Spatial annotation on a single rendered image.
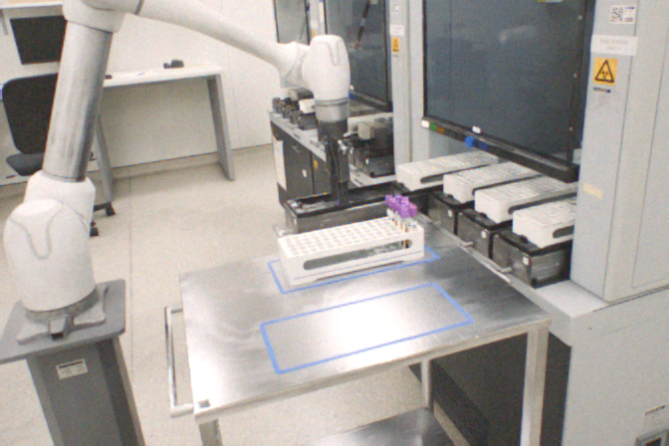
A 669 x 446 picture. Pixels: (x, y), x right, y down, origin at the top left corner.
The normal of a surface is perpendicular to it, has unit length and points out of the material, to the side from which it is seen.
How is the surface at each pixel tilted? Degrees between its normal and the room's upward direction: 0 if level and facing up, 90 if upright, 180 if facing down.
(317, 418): 0
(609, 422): 90
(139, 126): 90
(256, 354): 0
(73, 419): 90
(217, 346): 0
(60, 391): 90
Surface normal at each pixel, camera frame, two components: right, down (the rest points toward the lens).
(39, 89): 0.65, 0.35
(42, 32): 0.25, 0.33
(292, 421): -0.07, -0.94
